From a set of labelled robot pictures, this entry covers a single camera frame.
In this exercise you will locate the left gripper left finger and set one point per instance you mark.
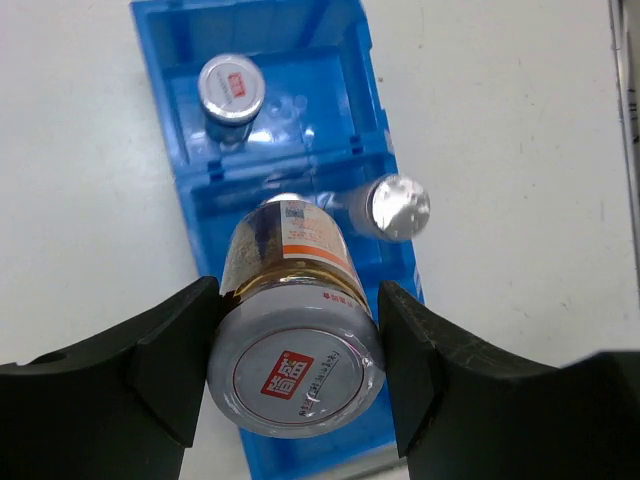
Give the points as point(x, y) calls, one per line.
point(122, 404)

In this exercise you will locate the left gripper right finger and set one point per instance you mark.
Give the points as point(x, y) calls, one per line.
point(466, 409)

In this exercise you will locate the red-label spice jar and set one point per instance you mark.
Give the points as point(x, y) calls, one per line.
point(297, 353)
point(231, 90)

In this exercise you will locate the silver-cap salt shaker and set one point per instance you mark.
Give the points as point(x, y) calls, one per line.
point(394, 208)
point(287, 198)

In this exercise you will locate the near blue storage bin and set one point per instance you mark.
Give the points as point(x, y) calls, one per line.
point(368, 435)

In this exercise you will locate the blue storage bin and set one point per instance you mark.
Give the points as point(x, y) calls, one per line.
point(368, 435)
point(321, 101)
point(216, 198)

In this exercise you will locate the middle blue storage bin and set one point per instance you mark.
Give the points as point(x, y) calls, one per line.
point(216, 198)

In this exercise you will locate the far blue storage bin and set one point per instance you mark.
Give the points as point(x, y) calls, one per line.
point(321, 101)

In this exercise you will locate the aluminium frame rail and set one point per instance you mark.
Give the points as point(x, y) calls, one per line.
point(621, 29)

